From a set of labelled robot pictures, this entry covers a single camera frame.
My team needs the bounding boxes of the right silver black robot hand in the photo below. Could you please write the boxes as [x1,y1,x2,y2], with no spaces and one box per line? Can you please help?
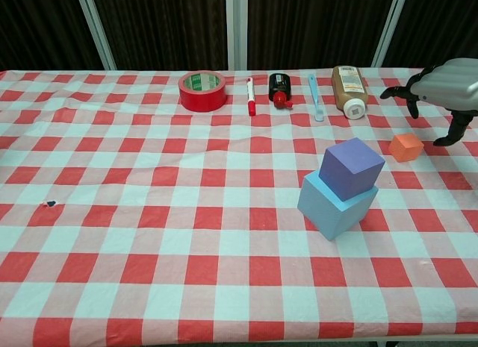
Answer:
[379,57,478,146]

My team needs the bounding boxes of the purple foam cube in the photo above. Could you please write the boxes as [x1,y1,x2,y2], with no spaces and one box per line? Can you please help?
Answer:
[319,137,386,202]

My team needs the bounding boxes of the small orange foam cube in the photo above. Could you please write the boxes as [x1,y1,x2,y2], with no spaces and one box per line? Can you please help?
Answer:
[388,133,425,163]

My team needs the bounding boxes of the brown bottle white cap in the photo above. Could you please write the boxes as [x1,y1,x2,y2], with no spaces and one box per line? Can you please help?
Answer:
[331,65,369,120]

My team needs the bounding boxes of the light blue toothbrush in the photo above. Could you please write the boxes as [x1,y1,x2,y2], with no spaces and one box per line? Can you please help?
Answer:
[307,73,325,122]

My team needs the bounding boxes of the black bottle red cap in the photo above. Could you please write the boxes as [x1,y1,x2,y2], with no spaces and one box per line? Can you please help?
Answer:
[267,72,294,110]

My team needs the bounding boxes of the large blue foam cube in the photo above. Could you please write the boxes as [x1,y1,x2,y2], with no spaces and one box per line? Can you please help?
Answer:
[297,171,379,243]

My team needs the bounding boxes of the red white marker pen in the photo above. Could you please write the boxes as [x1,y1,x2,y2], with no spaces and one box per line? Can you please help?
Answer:
[245,77,258,117]

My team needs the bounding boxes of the red tape roll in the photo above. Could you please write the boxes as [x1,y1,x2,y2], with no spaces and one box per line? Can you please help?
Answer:
[177,70,229,113]

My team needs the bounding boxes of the red white checkered tablecloth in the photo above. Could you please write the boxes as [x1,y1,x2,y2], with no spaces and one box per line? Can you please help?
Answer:
[0,66,478,347]

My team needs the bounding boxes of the white partition frame post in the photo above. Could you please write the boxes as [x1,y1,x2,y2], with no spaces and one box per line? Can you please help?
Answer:
[225,0,250,71]
[73,0,117,71]
[371,0,410,68]

